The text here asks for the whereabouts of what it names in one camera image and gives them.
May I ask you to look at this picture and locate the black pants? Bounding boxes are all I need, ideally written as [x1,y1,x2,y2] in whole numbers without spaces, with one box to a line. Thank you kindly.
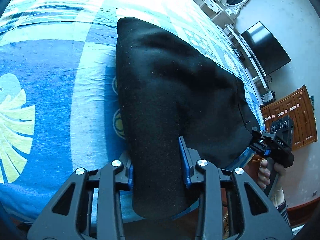
[116,17,259,219]

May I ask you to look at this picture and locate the striped sleeve right forearm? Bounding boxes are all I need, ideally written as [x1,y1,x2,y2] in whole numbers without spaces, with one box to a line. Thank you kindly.
[268,181,292,228]

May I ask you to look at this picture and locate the person right hand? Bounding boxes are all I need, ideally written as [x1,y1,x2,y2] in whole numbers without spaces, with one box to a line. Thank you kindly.
[257,159,286,191]

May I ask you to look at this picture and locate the brown wooden cabinet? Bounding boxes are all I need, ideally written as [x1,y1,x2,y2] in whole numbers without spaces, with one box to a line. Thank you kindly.
[261,85,317,150]

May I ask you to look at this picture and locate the white TV stand shelf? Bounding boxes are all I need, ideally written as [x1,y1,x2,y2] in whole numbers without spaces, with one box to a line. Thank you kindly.
[217,24,270,104]

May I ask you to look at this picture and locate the blue patterned bed sheet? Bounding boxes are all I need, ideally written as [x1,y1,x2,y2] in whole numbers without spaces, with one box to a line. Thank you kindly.
[1,0,264,222]

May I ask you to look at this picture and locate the black flat television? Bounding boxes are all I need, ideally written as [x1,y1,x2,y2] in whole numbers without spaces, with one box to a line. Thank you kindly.
[241,21,291,76]

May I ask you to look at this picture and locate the white dressing table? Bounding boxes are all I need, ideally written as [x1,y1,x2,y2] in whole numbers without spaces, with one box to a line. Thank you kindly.
[193,0,236,29]

